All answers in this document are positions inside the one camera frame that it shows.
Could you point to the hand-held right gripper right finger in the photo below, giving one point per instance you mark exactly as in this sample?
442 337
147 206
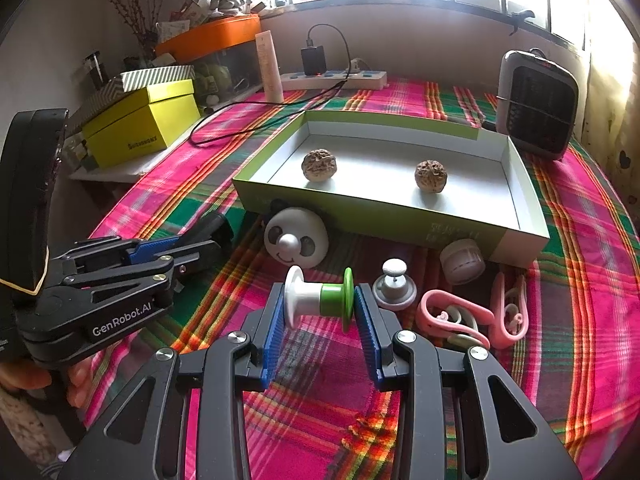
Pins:
369 342

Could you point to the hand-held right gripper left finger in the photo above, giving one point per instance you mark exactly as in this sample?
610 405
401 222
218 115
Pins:
272 332

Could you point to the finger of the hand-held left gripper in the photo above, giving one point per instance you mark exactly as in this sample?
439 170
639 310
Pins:
145 251
125 285

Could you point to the green and white spool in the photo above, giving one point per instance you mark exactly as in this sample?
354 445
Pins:
320 300

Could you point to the grey and white knob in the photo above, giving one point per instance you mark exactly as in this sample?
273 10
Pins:
395 287

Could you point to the pink clip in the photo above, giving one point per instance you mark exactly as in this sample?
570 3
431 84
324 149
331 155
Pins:
500 330
432 312

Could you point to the green and white cardboard tray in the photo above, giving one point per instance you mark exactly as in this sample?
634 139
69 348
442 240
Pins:
380 170

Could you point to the person's left hand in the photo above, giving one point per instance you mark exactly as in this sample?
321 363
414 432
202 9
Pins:
79 385

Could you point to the yellow box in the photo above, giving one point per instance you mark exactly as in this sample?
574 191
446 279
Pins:
145 120

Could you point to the dark glass jar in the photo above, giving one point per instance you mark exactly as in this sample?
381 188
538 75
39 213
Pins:
95 67

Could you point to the striped gift box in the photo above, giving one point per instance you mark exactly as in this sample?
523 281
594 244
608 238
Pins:
155 76

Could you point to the brown walnut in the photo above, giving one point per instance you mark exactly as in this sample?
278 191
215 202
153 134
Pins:
431 176
320 165

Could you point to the glass tank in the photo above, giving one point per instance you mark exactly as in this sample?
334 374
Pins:
235 72

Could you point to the dried branches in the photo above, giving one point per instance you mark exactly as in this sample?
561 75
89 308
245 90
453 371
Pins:
132 5

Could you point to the plaid blanket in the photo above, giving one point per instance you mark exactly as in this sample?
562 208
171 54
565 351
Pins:
575 260

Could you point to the cream tube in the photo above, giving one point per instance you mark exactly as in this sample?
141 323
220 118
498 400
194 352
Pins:
270 67

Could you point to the orange box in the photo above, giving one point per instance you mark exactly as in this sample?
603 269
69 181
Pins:
215 32

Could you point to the white power strip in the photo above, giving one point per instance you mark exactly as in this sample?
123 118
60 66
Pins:
300 81

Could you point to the black charger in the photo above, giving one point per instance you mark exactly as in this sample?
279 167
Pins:
313 60

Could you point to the white plug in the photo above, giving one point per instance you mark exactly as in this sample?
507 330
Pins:
356 65

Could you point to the grey space heater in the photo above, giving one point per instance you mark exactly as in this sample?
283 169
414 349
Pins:
540 105

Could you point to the heart print curtain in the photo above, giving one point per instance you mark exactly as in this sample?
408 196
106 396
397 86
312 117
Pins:
620 135

